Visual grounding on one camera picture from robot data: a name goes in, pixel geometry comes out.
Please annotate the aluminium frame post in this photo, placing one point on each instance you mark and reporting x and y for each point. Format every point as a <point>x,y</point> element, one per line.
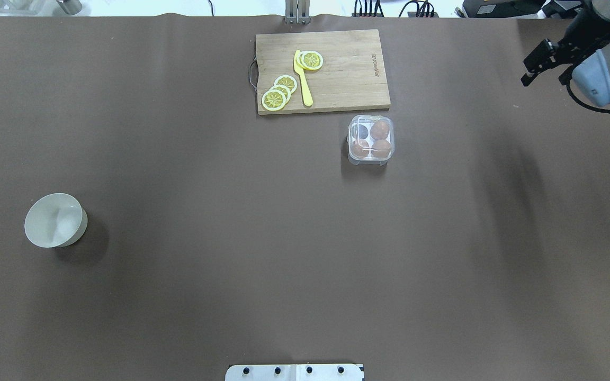
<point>297,12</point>

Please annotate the lemon slice front left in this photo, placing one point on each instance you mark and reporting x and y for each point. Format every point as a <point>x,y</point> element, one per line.
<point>274,100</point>

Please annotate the brown egg in box rear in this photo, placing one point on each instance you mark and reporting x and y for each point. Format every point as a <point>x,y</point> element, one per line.
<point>380,130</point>

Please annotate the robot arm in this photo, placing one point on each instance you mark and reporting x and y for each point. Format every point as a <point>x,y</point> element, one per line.
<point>589,85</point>

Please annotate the brown egg in box front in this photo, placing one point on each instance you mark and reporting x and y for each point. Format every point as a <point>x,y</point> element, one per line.
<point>381,149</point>

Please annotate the brown egg in box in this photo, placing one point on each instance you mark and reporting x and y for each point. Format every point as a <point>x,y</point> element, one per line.
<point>380,130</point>
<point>381,149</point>

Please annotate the wooden cutting board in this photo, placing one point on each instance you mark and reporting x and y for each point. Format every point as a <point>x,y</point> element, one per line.
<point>352,78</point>

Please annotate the white bowl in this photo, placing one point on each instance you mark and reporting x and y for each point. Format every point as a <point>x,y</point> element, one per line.
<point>55,221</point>

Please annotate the lemon slice middle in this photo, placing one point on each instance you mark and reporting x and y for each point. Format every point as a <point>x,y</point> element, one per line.
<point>284,90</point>

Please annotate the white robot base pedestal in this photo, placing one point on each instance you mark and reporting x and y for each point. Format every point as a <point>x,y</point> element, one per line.
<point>296,372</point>

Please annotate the clear plastic egg box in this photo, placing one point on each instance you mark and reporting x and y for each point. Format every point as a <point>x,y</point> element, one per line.
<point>359,128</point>

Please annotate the yellow plastic knife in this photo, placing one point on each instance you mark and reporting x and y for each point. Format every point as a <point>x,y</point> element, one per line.
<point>307,99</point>

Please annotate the lemon slice rear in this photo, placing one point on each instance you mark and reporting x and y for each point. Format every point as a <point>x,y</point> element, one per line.
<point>287,81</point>

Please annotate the lemon slice near knife tip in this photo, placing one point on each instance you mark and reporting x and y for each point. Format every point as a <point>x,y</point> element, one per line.
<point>311,60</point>

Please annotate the brown egg from bowl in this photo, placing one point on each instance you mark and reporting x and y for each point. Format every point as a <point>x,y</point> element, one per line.
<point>359,149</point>

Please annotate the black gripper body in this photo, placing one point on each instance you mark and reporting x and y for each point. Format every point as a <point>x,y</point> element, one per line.
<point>580,33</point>

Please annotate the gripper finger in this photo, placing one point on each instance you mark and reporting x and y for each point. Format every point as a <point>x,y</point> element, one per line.
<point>542,58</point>

